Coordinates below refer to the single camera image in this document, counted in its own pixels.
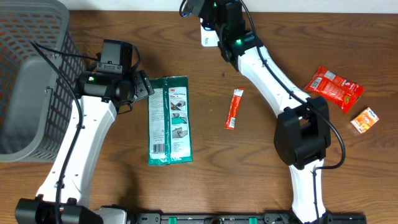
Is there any dark green packet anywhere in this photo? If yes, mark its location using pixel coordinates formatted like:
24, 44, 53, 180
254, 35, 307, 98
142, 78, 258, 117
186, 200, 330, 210
148, 76, 193, 166

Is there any small red Nescafe packet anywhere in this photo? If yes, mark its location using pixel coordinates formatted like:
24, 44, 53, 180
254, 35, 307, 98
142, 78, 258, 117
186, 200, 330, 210
224, 88, 244, 130

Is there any red snack bag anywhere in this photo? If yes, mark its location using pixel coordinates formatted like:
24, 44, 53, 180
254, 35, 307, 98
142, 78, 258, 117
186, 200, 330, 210
305, 66, 364, 114

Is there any small orange tissue pack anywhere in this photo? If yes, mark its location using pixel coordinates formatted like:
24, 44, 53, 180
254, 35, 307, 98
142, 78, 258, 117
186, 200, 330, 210
351, 107, 379, 134

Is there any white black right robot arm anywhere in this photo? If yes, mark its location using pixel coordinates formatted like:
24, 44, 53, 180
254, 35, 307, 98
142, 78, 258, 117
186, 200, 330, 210
181, 0, 333, 223

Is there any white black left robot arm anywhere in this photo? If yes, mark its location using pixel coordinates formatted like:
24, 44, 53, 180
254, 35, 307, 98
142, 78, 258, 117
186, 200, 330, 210
15, 70, 154, 223

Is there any white barcode scanner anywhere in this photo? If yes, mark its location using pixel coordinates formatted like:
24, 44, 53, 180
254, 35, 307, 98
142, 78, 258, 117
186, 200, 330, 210
200, 19, 219, 47

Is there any grey plastic shopping basket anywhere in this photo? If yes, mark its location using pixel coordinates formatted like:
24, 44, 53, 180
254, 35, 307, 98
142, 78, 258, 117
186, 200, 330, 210
1, 1, 86, 162

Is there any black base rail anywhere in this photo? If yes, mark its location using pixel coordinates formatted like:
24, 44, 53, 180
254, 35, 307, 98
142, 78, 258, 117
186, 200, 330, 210
99, 205, 368, 224

